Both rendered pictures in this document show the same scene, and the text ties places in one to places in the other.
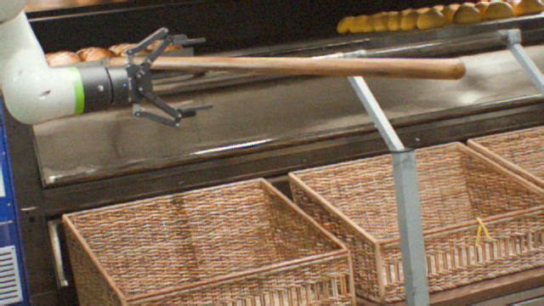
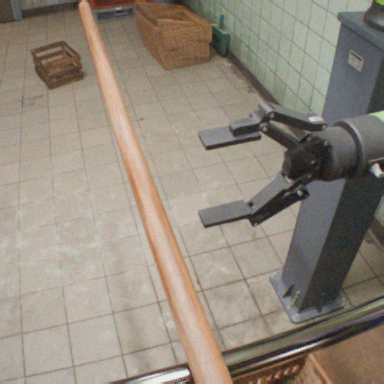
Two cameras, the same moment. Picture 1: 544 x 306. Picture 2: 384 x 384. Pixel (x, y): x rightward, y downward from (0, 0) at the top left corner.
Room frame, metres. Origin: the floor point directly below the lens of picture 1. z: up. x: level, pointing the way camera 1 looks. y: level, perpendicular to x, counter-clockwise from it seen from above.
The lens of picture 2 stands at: (2.59, 0.14, 1.53)
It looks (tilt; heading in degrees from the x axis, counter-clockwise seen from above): 43 degrees down; 186
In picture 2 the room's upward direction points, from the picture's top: straight up
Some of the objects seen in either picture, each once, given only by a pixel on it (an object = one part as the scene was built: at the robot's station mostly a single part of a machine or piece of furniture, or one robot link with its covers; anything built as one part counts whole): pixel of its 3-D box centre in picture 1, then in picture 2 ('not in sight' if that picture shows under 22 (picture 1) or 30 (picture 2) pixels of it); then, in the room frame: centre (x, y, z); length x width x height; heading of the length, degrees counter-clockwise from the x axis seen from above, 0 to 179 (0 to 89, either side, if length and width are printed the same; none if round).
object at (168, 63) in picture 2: not in sight; (171, 40); (-0.74, -0.39, 0.14); 0.56 x 0.49 x 0.28; 29
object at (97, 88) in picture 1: (92, 88); (358, 149); (2.12, 0.34, 1.18); 0.12 x 0.06 x 0.09; 24
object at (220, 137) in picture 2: (186, 42); (229, 135); (2.20, 0.14, 1.25); 0.07 x 0.03 x 0.01; 114
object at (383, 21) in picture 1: (436, 15); not in sight; (3.64, -0.61, 1.21); 0.61 x 0.48 x 0.06; 23
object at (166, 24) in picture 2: not in sight; (172, 20); (-0.73, -0.38, 0.32); 0.56 x 0.49 x 0.28; 31
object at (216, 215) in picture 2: (195, 108); (224, 213); (2.20, 0.14, 1.12); 0.07 x 0.03 x 0.01; 114
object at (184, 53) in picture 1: (89, 63); not in sight; (3.32, 0.52, 1.20); 0.55 x 0.36 x 0.03; 114
